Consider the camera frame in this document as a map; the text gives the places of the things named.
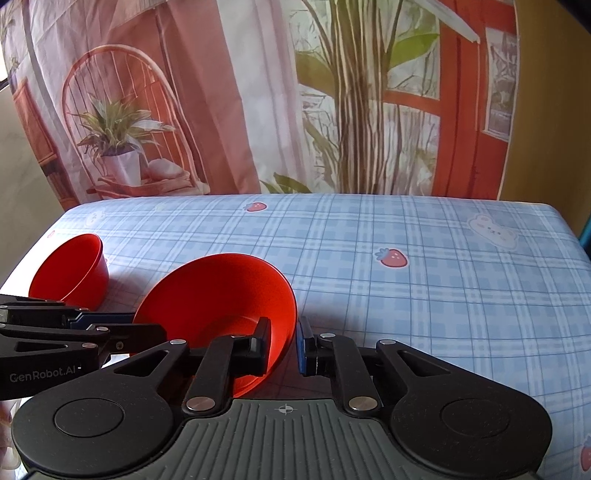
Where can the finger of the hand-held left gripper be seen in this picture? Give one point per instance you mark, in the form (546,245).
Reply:
(108,318)
(134,334)

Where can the checked blue tablecloth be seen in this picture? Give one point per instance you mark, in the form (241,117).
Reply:
(415,300)

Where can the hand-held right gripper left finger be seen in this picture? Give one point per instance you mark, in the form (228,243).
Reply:
(259,350)

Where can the blue curtain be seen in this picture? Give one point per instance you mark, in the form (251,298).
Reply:
(584,235)

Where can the printed backdrop cloth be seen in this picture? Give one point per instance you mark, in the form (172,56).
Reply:
(240,92)

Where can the red plastic bowl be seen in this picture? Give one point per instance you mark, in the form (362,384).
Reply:
(69,272)
(217,295)

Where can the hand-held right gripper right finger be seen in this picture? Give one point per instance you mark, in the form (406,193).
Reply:
(303,346)

